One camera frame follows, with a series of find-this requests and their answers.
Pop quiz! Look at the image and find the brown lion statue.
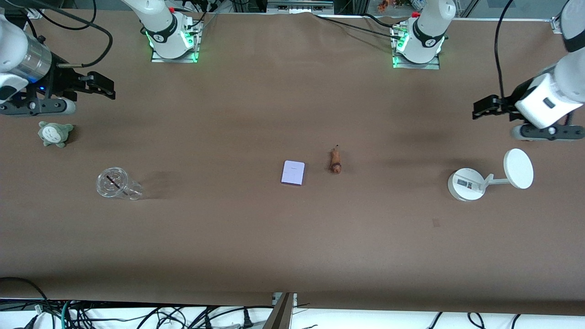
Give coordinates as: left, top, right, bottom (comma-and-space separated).
330, 144, 344, 175

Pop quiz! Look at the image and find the lavender card box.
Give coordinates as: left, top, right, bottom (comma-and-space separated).
281, 160, 306, 186

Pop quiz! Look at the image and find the grey green plush toy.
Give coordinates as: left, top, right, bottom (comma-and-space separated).
38, 121, 74, 149

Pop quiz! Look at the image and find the white round desk stand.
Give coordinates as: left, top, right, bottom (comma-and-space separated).
447, 148, 535, 202

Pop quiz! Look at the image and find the clear plastic cup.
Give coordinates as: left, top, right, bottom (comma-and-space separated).
96, 166, 144, 201

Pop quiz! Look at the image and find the brown table cover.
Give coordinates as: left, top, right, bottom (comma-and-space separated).
0, 9, 585, 317

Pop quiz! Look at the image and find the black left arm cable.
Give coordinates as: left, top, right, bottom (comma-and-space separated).
495, 0, 517, 102

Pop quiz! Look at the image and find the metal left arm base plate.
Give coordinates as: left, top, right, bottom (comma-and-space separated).
391, 23, 441, 70

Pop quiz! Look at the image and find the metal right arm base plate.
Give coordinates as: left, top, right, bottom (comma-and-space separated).
150, 17, 204, 64

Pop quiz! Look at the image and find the black cables to base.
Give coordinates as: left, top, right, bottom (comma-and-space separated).
313, 12, 408, 42

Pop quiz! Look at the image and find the black looped floor cable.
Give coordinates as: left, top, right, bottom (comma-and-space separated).
0, 276, 50, 317

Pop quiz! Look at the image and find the aluminium frame rail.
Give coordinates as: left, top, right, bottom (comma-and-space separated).
266, 0, 335, 14

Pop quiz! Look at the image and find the grey table post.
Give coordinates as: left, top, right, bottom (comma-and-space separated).
262, 292, 298, 329

